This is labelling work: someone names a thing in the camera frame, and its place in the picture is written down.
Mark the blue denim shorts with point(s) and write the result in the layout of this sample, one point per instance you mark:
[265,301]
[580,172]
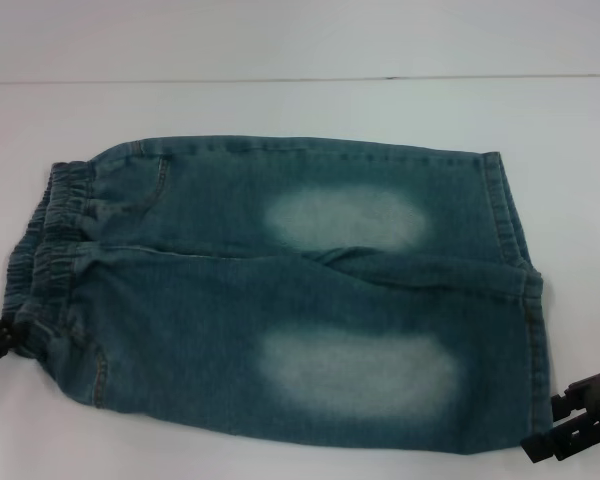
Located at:
[220,310]

